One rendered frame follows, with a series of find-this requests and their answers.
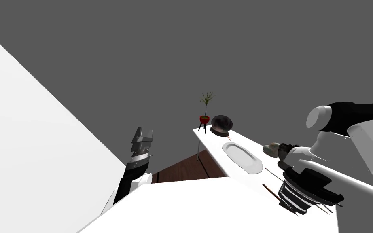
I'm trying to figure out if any white oblong plate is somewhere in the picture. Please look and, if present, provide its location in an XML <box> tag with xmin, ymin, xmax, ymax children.
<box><xmin>222</xmin><ymin>142</ymin><xmax>264</xmax><ymax>175</ymax></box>

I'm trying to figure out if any plant in red pot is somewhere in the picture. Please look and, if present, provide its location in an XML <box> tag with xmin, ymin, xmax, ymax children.
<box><xmin>197</xmin><ymin>91</ymin><xmax>215</xmax><ymax>135</ymax></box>

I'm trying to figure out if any dark round bowl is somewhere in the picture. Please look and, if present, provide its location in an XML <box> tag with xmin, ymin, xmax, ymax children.
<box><xmin>210</xmin><ymin>114</ymin><xmax>234</xmax><ymax>138</ymax></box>

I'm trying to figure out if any white table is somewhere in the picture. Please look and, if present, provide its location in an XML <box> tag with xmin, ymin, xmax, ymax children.
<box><xmin>192</xmin><ymin>127</ymin><xmax>337</xmax><ymax>208</ymax></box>

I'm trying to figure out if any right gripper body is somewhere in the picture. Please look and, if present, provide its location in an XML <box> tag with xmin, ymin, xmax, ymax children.
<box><xmin>277</xmin><ymin>144</ymin><xmax>300</xmax><ymax>171</ymax></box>

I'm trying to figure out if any pale grey-green rounded object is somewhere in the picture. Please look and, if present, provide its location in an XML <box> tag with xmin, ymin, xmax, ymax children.
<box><xmin>263</xmin><ymin>142</ymin><xmax>281</xmax><ymax>159</ymax></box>

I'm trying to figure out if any thin brown stick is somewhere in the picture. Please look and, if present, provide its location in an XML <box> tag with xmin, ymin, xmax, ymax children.
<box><xmin>262</xmin><ymin>183</ymin><xmax>282</xmax><ymax>202</ymax></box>

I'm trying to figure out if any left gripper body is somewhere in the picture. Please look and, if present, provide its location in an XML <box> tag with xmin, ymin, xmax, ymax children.
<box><xmin>131</xmin><ymin>136</ymin><xmax>154</xmax><ymax>160</ymax></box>

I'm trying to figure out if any thin grey stick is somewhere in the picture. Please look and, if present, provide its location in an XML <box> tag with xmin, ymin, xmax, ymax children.
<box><xmin>265</xmin><ymin>167</ymin><xmax>285</xmax><ymax>182</ymax></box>

